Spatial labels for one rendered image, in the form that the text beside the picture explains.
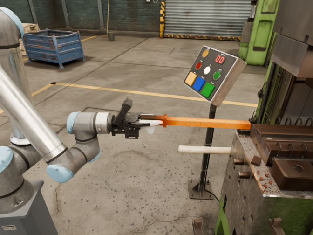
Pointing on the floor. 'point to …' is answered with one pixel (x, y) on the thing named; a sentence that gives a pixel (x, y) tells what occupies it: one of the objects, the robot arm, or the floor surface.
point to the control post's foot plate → (194, 185)
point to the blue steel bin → (53, 46)
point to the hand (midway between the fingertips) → (159, 119)
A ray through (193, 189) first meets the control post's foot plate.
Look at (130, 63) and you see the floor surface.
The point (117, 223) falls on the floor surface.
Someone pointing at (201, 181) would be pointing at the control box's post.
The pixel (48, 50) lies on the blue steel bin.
